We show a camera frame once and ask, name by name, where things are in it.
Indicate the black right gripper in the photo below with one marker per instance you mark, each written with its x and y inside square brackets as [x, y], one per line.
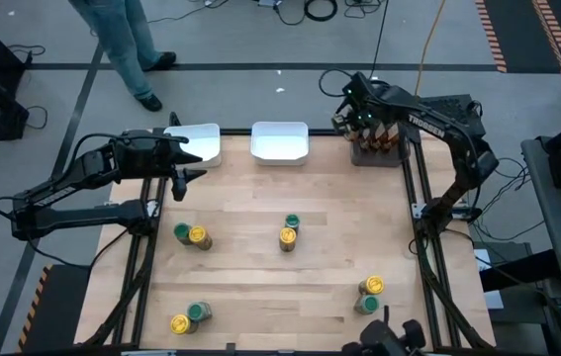
[364, 114]

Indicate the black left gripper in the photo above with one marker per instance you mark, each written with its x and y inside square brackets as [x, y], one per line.
[163, 160]

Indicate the green-lid spice jar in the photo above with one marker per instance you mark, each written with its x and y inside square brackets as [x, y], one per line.
[293, 219]
[181, 231]
[195, 311]
[370, 303]

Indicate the yellow-lid spice jar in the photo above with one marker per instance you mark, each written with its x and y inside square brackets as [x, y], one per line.
[287, 235]
[197, 234]
[374, 285]
[180, 324]

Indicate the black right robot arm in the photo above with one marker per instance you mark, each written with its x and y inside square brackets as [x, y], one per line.
[426, 126]

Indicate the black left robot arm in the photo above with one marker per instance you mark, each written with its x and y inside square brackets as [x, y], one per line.
[62, 193]

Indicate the white plastic bin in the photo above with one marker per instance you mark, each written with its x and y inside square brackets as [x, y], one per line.
[208, 148]
[280, 143]

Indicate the grey translucent plastic bin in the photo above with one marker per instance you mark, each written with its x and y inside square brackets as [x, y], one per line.
[379, 158]

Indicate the black computer tower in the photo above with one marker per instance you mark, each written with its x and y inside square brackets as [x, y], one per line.
[458, 106]

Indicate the person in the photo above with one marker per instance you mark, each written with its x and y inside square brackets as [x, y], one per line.
[126, 44]

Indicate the black table clamp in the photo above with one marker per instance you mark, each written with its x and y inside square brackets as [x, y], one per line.
[230, 348]

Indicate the black hazard-striped floor mat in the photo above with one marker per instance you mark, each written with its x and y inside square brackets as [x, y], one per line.
[517, 29]
[57, 306]

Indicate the white paper sheet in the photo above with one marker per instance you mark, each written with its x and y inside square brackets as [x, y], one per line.
[482, 259]

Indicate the black bar-shaped box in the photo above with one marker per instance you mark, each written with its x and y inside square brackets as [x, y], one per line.
[517, 272]

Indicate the grey desk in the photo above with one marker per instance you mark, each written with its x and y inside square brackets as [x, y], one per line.
[557, 237]

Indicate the black aluminium table frame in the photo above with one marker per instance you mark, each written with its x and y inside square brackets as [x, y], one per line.
[329, 132]

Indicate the black clamp post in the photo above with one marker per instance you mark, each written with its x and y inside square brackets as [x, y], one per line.
[174, 120]

